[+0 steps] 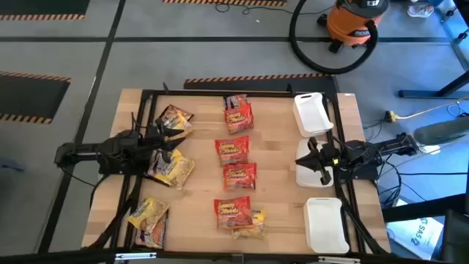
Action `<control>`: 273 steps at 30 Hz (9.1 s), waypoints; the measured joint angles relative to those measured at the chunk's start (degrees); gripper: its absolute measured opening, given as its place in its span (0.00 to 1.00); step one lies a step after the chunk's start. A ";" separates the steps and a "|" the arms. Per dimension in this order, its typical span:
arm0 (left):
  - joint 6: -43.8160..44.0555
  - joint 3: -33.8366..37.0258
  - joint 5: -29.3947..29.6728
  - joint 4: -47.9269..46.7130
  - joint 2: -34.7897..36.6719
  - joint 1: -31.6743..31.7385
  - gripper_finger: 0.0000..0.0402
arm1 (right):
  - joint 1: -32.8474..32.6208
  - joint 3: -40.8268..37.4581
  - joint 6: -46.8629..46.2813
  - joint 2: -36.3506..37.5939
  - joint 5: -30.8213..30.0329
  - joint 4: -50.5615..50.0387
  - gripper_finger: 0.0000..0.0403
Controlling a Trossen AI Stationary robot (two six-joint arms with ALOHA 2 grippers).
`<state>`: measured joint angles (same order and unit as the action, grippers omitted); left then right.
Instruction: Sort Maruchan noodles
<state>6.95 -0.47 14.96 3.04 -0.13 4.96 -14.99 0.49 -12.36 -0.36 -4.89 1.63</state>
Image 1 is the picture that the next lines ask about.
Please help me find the grey rolling stand base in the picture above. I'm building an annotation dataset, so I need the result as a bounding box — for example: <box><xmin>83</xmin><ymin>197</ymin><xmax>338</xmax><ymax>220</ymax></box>
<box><xmin>435</xmin><ymin>0</ymin><xmax>469</xmax><ymax>71</ymax></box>

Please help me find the white coiled cable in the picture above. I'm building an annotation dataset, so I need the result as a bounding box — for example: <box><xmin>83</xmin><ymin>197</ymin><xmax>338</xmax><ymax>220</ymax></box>
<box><xmin>447</xmin><ymin>102</ymin><xmax>469</xmax><ymax>119</ymax></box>

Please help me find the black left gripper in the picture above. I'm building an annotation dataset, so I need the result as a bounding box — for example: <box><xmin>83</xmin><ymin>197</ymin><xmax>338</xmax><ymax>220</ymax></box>
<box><xmin>141</xmin><ymin>123</ymin><xmax>187</xmax><ymax>165</ymax></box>

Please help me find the person's leg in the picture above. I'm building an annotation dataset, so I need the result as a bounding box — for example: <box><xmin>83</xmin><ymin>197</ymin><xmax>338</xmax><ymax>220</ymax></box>
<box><xmin>413</xmin><ymin>115</ymin><xmax>469</xmax><ymax>147</ymax></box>

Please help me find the orange shop vacuum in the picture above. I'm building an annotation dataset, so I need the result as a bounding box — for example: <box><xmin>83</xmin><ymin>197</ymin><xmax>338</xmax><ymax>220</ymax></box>
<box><xmin>288</xmin><ymin>0</ymin><xmax>379</xmax><ymax>76</ymax></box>
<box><xmin>317</xmin><ymin>0</ymin><xmax>390</xmax><ymax>54</ymax></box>

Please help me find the black fire noodle pack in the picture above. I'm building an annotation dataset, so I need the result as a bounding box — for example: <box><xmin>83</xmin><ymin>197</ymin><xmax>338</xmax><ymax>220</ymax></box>
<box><xmin>147</xmin><ymin>148</ymin><xmax>170</xmax><ymax>177</ymax></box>
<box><xmin>155</xmin><ymin>104</ymin><xmax>195</xmax><ymax>128</ymax></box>
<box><xmin>224</xmin><ymin>94</ymin><xmax>248</xmax><ymax>111</ymax></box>
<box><xmin>134</xmin><ymin>214</ymin><xmax>169</xmax><ymax>250</ymax></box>

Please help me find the yellow extension cord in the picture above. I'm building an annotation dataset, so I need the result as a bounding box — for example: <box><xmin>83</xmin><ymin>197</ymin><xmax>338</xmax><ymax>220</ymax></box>
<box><xmin>383</xmin><ymin>98</ymin><xmax>469</xmax><ymax>124</ymax></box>

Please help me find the silver metal bracket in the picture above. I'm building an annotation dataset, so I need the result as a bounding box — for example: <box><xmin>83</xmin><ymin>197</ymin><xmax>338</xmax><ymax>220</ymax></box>
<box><xmin>317</xmin><ymin>255</ymin><xmax>362</xmax><ymax>264</ymax></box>
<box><xmin>114</xmin><ymin>252</ymin><xmax>158</xmax><ymax>262</ymax></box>

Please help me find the black chair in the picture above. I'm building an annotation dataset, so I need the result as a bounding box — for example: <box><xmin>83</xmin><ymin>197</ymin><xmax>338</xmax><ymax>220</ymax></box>
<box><xmin>440</xmin><ymin>208</ymin><xmax>469</xmax><ymax>264</ymax></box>

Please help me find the black desk leg frame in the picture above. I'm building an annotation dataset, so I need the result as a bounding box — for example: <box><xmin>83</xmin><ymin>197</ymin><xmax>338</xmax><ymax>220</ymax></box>
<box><xmin>398</xmin><ymin>70</ymin><xmax>469</xmax><ymax>100</ymax></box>

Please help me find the black floor beam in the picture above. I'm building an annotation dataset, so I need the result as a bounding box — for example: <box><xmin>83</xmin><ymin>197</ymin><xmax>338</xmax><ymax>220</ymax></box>
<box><xmin>382</xmin><ymin>193</ymin><xmax>469</xmax><ymax>224</ymax></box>

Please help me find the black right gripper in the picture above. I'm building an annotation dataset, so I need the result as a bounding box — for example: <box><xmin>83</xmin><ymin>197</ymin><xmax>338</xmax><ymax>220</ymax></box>
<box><xmin>295</xmin><ymin>136</ymin><xmax>344</xmax><ymax>186</ymax></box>

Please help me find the white plastic bin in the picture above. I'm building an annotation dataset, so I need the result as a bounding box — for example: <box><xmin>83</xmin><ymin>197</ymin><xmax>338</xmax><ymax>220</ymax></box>
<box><xmin>292</xmin><ymin>92</ymin><xmax>335</xmax><ymax>139</ymax></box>
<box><xmin>303</xmin><ymin>197</ymin><xmax>351</xmax><ymax>254</ymax></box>
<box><xmin>295</xmin><ymin>138</ymin><xmax>335</xmax><ymax>189</ymax></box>

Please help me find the red Saucy Noods noodle pack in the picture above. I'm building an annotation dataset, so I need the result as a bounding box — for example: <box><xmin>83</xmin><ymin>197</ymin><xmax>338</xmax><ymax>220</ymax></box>
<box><xmin>213</xmin><ymin>196</ymin><xmax>254</xmax><ymax>230</ymax></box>
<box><xmin>214</xmin><ymin>135</ymin><xmax>251</xmax><ymax>166</ymax></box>
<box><xmin>224</xmin><ymin>103</ymin><xmax>255</xmax><ymax>134</ymax></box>
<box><xmin>222</xmin><ymin>162</ymin><xmax>258</xmax><ymax>191</ymax></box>

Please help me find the white paper bag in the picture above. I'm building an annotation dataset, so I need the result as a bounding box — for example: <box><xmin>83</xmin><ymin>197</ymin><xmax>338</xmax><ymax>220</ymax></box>
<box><xmin>385</xmin><ymin>215</ymin><xmax>445</xmax><ymax>260</ymax></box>

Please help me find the black aluminium table frame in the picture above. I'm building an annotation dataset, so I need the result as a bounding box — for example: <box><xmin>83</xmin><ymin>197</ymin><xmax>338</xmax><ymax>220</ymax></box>
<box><xmin>86</xmin><ymin>82</ymin><xmax>391</xmax><ymax>264</ymax></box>

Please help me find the black floor cable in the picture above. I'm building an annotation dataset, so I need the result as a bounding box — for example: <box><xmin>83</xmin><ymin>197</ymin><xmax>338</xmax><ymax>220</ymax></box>
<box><xmin>397</xmin><ymin>170</ymin><xmax>469</xmax><ymax>177</ymax></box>
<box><xmin>377</xmin><ymin>157</ymin><xmax>428</xmax><ymax>208</ymax></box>
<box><xmin>213</xmin><ymin>1</ymin><xmax>333</xmax><ymax>17</ymax></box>

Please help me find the black hazard-striped floor mat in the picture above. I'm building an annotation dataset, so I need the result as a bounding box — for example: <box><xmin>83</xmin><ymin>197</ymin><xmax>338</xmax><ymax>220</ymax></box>
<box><xmin>0</xmin><ymin>70</ymin><xmax>72</xmax><ymax>125</ymax></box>
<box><xmin>162</xmin><ymin>0</ymin><xmax>288</xmax><ymax>7</ymax></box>
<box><xmin>182</xmin><ymin>72</ymin><xmax>340</xmax><ymax>97</ymax></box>
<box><xmin>0</xmin><ymin>0</ymin><xmax>91</xmax><ymax>21</ymax></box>

